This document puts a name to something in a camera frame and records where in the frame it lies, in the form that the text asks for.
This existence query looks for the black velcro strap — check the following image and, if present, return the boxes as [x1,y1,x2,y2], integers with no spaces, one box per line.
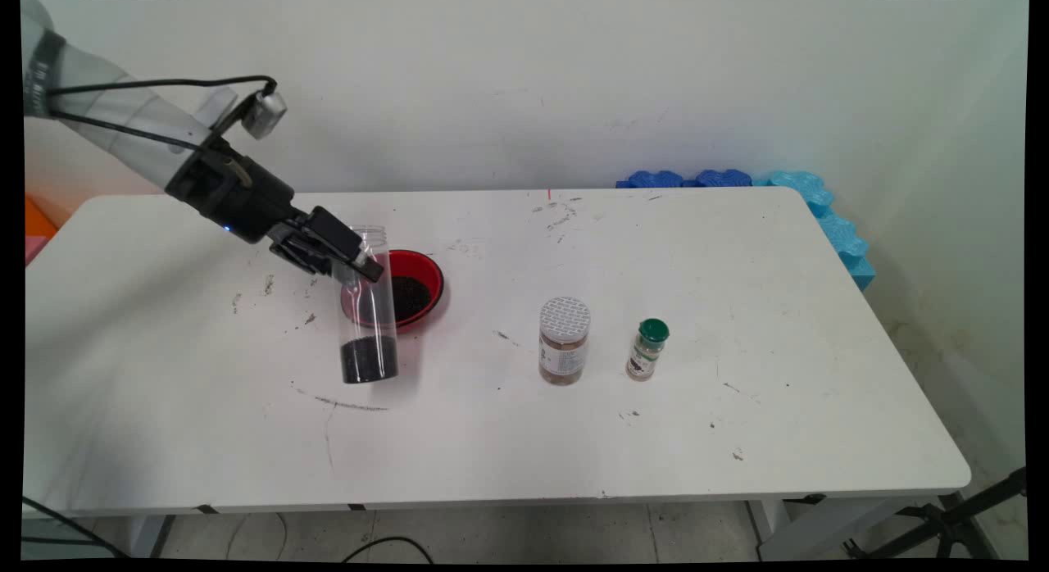
[23,30,68,119]

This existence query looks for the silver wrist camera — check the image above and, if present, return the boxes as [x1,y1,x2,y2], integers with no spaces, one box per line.
[240,89,289,141]

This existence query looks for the black camera cable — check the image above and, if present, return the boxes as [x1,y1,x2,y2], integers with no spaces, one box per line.
[45,75,279,98]

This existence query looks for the orange block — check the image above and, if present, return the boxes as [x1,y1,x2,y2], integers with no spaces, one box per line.
[25,197,60,238]

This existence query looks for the black hanging cable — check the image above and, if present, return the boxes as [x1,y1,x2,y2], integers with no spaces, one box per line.
[23,495,125,558]

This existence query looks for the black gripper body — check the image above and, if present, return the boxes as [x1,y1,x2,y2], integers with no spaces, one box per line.
[164,138,300,245]

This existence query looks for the light blue foam mat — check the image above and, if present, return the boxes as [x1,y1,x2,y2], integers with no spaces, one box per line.
[752,170,876,293]

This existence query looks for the black floor cable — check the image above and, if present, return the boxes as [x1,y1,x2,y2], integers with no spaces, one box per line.
[340,537,435,563]

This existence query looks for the clear plastic jar black seeds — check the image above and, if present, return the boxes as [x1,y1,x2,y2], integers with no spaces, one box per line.
[338,225,401,385]

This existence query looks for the red bowl with black seeds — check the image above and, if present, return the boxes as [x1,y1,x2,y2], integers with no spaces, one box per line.
[340,249,446,335]

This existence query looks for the black tripod stand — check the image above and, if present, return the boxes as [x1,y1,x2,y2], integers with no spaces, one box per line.
[844,467,1027,561]

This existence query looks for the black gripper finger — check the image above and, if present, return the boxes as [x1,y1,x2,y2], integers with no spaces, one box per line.
[307,206,366,259]
[269,224,384,284]

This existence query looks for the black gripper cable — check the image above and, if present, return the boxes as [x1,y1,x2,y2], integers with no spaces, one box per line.
[45,109,255,188]

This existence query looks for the small spice bottle green cap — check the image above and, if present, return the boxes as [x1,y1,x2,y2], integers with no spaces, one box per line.
[626,318,670,383]

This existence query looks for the brown spice jar white lid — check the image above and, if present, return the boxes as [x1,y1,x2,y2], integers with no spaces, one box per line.
[538,296,592,386]

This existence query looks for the white table leg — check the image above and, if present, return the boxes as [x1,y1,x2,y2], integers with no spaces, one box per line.
[747,497,968,561]
[123,515,177,556]

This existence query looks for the dark blue foam mat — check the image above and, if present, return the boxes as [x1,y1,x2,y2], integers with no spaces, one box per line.
[616,169,753,189]

